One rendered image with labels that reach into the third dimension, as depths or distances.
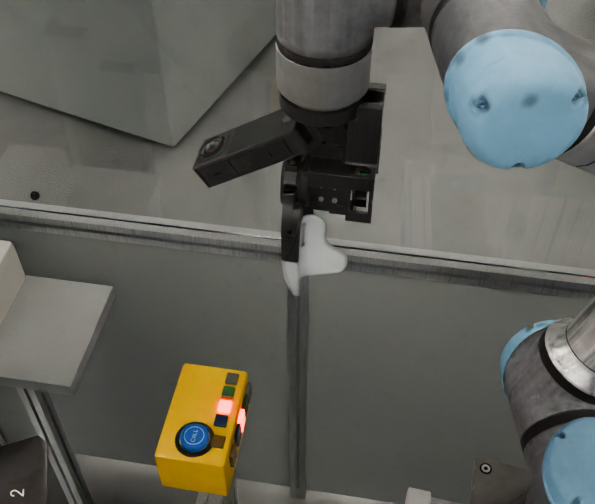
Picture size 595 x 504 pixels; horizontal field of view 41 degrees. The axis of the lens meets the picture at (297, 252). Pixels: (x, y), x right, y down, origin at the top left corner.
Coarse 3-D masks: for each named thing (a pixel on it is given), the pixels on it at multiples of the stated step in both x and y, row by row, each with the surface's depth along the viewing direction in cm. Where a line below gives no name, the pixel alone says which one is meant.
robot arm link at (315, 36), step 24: (288, 0) 56; (312, 0) 55; (336, 0) 55; (360, 0) 55; (384, 0) 55; (288, 24) 58; (312, 24) 57; (336, 24) 57; (360, 24) 57; (384, 24) 58; (288, 48) 59; (312, 48) 58; (336, 48) 58; (360, 48) 59
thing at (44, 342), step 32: (32, 288) 158; (64, 288) 158; (96, 288) 158; (32, 320) 152; (64, 320) 152; (96, 320) 152; (0, 352) 147; (32, 352) 147; (64, 352) 147; (0, 384) 146; (32, 384) 144; (64, 384) 143
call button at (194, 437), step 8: (192, 424) 112; (184, 432) 111; (192, 432) 111; (200, 432) 111; (184, 440) 110; (192, 440) 110; (200, 440) 110; (208, 440) 111; (184, 448) 110; (192, 448) 109; (200, 448) 110
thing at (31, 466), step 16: (0, 448) 93; (16, 448) 92; (32, 448) 92; (0, 464) 92; (16, 464) 91; (32, 464) 91; (0, 480) 91; (16, 480) 90; (32, 480) 90; (0, 496) 90; (32, 496) 89
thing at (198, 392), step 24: (192, 384) 117; (216, 384) 117; (240, 384) 117; (192, 408) 115; (216, 408) 115; (240, 408) 116; (168, 432) 112; (216, 432) 112; (168, 456) 109; (192, 456) 109; (216, 456) 109; (168, 480) 114; (192, 480) 113; (216, 480) 112
